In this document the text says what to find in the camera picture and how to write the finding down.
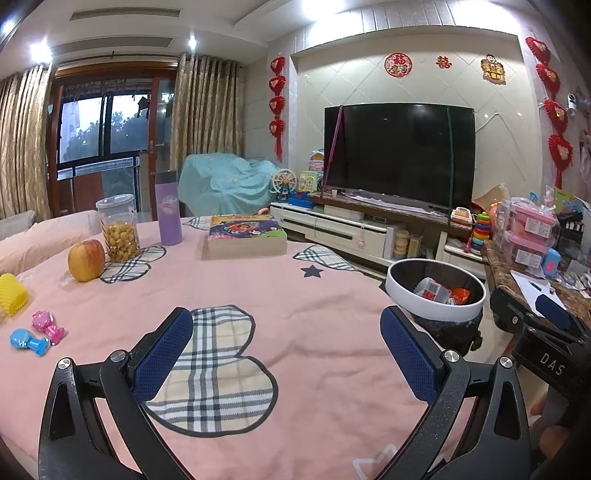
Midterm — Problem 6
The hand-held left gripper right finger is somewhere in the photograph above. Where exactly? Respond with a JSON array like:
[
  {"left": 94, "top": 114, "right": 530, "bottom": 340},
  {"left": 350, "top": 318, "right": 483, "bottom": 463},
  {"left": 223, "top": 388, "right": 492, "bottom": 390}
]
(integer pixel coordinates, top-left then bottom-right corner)
[{"left": 376, "top": 305, "right": 532, "bottom": 480}]

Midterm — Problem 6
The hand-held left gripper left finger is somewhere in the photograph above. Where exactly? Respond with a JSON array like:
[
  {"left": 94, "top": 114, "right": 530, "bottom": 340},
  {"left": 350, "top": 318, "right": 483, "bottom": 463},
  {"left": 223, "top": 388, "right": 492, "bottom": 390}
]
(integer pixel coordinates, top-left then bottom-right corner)
[{"left": 38, "top": 306, "right": 195, "bottom": 480}]

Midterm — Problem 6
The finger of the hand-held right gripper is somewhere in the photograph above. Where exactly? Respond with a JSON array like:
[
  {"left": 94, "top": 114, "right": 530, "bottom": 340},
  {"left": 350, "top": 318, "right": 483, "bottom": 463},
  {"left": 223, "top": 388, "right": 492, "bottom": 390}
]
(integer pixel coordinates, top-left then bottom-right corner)
[
  {"left": 536, "top": 294, "right": 585, "bottom": 330},
  {"left": 489, "top": 288, "right": 578, "bottom": 344}
]

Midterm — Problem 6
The white rim trash bin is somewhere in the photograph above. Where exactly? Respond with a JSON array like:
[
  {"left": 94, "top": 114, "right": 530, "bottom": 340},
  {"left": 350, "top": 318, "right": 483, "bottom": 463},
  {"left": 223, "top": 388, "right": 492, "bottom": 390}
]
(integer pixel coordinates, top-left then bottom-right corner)
[{"left": 385, "top": 258, "right": 487, "bottom": 356}]

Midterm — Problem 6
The red white carton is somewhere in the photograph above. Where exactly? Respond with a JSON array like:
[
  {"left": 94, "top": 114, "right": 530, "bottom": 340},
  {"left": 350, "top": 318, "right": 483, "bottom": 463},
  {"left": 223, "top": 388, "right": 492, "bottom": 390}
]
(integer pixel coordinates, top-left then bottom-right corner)
[{"left": 414, "top": 277, "right": 453, "bottom": 305}]

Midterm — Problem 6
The white paper sheet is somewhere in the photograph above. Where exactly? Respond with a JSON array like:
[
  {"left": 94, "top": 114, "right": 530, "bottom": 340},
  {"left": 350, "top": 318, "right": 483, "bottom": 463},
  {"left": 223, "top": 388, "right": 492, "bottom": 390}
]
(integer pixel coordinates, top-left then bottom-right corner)
[{"left": 510, "top": 270, "right": 568, "bottom": 319}]

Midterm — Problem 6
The blue pink toy phone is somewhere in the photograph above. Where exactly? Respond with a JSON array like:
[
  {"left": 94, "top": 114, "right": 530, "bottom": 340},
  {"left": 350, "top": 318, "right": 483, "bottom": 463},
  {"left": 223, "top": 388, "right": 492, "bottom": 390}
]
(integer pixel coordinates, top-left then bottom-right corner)
[{"left": 541, "top": 248, "right": 561, "bottom": 278}]

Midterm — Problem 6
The marble side table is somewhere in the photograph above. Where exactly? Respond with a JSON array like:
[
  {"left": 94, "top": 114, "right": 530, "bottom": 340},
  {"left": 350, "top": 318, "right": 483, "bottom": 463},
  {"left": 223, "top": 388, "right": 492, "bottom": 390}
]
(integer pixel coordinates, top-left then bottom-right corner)
[{"left": 481, "top": 239, "right": 591, "bottom": 333}]

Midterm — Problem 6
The pink storage box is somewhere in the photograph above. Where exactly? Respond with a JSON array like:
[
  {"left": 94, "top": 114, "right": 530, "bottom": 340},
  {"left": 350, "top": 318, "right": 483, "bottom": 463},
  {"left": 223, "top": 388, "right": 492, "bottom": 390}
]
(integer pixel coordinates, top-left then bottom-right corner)
[
  {"left": 508, "top": 198, "right": 560, "bottom": 241},
  {"left": 501, "top": 231, "right": 555, "bottom": 278}
]

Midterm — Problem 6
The pink plaid patch tablecloth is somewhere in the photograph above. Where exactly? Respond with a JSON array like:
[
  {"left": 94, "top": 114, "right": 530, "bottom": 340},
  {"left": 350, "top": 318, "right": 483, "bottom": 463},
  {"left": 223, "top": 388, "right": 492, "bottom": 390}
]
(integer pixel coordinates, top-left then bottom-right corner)
[{"left": 0, "top": 215, "right": 485, "bottom": 480}]

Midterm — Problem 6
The red yellow apple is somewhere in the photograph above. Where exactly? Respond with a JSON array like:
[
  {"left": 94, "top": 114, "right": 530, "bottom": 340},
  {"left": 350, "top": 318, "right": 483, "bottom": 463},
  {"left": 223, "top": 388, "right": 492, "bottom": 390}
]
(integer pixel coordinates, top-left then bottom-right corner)
[{"left": 68, "top": 239, "right": 106, "bottom": 282}]

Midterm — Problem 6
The pink plastic toy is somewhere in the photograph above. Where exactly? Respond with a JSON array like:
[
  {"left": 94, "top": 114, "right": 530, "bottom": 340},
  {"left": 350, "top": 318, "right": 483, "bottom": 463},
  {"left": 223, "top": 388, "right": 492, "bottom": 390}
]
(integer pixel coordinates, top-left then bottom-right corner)
[{"left": 31, "top": 311, "right": 66, "bottom": 344}]

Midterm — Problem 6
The clear popcorn jar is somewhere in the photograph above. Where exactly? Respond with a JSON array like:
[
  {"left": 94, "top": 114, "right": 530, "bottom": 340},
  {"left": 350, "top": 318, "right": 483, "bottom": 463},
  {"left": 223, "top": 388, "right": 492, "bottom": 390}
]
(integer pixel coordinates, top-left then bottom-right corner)
[{"left": 95, "top": 194, "right": 141, "bottom": 264}]

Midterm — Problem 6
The blue plastic toy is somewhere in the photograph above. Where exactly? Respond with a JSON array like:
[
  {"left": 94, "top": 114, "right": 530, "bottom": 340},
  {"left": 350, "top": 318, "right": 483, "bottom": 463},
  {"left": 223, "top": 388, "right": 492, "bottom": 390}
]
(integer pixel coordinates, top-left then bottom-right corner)
[{"left": 9, "top": 328, "right": 51, "bottom": 357}]

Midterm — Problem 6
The white television stand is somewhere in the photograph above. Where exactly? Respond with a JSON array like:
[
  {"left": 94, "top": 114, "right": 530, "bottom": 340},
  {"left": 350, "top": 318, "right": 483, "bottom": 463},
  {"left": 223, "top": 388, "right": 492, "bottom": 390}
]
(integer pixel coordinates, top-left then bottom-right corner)
[{"left": 269, "top": 191, "right": 485, "bottom": 278}]

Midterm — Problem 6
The colourful picture book box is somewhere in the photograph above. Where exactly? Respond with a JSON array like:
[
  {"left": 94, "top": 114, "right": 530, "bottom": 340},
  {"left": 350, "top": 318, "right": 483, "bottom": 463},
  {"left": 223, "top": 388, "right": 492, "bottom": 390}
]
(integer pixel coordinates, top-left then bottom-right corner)
[{"left": 202, "top": 214, "right": 288, "bottom": 260}]

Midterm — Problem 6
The purple drink bottle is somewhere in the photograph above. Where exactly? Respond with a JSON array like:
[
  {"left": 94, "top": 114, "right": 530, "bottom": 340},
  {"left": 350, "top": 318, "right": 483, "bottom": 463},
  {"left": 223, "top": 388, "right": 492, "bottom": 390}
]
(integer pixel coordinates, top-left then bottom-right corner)
[{"left": 151, "top": 170, "right": 184, "bottom": 245}]

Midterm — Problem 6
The yellow foam fruit net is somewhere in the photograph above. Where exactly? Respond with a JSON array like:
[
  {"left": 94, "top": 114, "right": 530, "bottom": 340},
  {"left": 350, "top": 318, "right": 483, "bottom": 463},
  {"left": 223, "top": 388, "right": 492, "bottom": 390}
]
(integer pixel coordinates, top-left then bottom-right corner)
[{"left": 0, "top": 273, "right": 31, "bottom": 317}]

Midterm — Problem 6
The pink covered sofa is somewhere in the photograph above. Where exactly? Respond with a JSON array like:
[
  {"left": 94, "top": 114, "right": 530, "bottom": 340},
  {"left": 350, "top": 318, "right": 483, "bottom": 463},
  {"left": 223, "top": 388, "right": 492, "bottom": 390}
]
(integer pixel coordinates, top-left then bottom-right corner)
[{"left": 0, "top": 210, "right": 102, "bottom": 275}]

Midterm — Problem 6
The teal covered armchair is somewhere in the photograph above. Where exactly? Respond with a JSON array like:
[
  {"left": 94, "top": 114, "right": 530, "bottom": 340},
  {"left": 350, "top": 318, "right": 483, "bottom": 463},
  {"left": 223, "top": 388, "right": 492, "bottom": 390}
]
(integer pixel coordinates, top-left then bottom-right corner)
[{"left": 178, "top": 153, "right": 282, "bottom": 217}]

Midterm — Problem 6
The black television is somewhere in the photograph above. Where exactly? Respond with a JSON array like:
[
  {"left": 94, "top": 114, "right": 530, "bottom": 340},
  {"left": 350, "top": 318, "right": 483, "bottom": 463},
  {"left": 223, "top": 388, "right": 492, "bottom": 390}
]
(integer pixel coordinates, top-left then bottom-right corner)
[{"left": 323, "top": 102, "right": 476, "bottom": 213}]

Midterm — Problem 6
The colourful activity cube toy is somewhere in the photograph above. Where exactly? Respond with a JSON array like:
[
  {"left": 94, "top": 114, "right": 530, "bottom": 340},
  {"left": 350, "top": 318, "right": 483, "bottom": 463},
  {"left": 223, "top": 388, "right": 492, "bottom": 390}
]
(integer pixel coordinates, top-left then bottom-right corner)
[{"left": 298, "top": 171, "right": 324, "bottom": 193}]

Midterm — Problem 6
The red heart hanging decoration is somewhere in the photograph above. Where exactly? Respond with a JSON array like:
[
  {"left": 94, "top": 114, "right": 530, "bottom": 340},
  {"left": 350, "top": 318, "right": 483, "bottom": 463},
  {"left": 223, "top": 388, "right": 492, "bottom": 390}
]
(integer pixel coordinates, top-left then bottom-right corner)
[
  {"left": 269, "top": 55, "right": 287, "bottom": 162},
  {"left": 525, "top": 36, "right": 575, "bottom": 185}
]

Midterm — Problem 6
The ferris wheel toy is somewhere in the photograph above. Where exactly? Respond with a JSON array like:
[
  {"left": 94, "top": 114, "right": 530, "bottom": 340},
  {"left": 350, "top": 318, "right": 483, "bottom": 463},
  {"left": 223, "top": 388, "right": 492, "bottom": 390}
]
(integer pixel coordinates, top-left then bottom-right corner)
[{"left": 270, "top": 168, "right": 298, "bottom": 201}]

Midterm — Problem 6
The beige patterned curtain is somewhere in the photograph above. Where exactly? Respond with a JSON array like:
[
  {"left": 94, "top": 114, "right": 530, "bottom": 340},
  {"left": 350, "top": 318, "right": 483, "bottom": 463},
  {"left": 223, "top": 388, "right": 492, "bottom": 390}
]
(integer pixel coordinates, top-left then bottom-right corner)
[
  {"left": 0, "top": 65, "right": 58, "bottom": 222},
  {"left": 170, "top": 52, "right": 245, "bottom": 171}
]

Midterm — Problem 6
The ceiling air vent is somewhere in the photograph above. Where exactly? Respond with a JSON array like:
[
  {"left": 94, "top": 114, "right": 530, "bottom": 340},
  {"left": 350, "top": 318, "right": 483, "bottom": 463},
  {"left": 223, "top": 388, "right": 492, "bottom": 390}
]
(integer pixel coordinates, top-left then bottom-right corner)
[{"left": 69, "top": 7, "right": 175, "bottom": 23}]

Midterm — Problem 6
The rainbow stacking ring toy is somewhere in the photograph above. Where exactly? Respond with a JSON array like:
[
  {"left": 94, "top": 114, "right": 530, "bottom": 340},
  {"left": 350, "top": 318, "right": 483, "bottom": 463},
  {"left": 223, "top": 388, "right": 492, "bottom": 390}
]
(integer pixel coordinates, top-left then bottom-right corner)
[{"left": 470, "top": 212, "right": 491, "bottom": 243}]

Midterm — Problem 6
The wooden frame glass door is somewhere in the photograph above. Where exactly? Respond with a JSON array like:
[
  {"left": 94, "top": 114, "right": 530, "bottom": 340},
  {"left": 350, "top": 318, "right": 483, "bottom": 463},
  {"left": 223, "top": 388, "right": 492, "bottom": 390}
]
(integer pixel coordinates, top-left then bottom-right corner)
[{"left": 48, "top": 62, "right": 181, "bottom": 217}]

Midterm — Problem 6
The cartoon figure wall sticker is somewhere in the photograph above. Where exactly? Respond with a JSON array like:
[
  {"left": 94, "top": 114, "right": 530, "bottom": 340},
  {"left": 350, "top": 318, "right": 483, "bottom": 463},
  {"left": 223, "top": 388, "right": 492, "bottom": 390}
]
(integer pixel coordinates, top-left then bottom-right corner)
[{"left": 480, "top": 54, "right": 506, "bottom": 86}]

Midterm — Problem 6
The round red wall sticker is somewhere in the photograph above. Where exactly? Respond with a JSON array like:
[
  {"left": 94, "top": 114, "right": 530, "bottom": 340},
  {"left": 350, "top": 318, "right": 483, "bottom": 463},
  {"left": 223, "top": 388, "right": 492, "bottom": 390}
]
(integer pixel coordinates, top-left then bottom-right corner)
[{"left": 384, "top": 52, "right": 413, "bottom": 78}]

